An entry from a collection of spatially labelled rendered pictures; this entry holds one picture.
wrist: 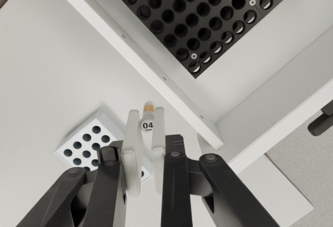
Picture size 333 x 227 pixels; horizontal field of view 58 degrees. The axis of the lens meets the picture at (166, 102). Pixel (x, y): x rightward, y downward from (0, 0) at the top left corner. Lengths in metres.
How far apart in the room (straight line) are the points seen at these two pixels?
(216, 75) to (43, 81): 0.25
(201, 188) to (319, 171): 1.44
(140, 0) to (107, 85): 0.19
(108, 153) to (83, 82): 0.30
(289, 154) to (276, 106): 1.16
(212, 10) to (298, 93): 0.12
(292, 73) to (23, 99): 0.37
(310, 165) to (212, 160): 1.41
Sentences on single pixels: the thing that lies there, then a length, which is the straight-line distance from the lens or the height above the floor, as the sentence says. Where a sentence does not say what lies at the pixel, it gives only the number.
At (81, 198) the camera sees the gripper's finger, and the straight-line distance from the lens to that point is 0.17.
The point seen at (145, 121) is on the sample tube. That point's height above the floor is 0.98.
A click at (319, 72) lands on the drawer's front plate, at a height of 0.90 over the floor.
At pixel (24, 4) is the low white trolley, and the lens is 0.47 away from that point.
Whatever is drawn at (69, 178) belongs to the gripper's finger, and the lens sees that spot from 0.16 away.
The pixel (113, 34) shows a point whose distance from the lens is 0.30.
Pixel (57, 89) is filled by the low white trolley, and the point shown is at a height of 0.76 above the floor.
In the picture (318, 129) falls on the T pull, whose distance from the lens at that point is 0.35.
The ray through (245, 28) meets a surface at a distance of 0.31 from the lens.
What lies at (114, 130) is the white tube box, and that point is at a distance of 0.45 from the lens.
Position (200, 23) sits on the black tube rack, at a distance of 0.30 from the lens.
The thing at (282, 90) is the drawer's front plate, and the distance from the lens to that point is 0.35.
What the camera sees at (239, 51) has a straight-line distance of 0.38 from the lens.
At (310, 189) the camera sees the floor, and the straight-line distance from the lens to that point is 1.63.
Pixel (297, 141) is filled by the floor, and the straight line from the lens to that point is 1.47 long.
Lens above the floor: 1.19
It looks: 72 degrees down
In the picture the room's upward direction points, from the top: 174 degrees clockwise
